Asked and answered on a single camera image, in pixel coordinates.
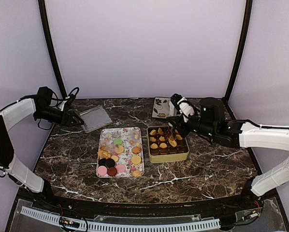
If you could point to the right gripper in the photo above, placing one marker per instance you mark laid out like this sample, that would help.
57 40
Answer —
180 124

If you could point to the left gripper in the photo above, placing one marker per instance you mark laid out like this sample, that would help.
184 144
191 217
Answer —
69 118

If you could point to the flower shaped cookie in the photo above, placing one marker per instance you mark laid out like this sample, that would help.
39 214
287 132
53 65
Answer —
160 131

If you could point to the floral cookie tray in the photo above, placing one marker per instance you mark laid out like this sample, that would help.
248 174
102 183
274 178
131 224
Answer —
130 153

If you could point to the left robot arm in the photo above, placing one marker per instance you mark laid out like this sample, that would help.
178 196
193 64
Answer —
45 105

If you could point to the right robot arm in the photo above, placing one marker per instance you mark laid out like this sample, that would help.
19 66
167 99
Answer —
209 123

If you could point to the silver tin lid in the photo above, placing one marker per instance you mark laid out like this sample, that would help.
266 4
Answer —
95 119

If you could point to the gold cookie tin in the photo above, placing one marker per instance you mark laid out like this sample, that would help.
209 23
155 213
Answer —
165 152

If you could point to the square floral plate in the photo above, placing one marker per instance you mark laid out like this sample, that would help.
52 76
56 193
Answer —
163 108

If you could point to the dotted round yellow biscuit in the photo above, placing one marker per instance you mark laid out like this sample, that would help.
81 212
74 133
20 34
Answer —
154 146

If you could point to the green sandwich cookie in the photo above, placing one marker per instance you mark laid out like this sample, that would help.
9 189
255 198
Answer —
117 141

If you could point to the black sandwich cookie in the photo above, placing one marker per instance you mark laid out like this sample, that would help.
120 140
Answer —
102 162
109 163

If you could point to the pink sandwich cookie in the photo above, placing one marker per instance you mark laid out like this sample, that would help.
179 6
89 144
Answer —
102 171
120 168

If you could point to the brown chocolate cookie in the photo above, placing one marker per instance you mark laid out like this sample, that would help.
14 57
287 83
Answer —
112 171

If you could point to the swirl butter cookie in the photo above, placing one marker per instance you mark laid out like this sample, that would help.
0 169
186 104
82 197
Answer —
136 173

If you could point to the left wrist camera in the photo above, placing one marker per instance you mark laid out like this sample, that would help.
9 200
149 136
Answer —
65 104

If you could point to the white slotted cable duct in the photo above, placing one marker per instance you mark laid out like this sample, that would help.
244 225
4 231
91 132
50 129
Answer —
82 225

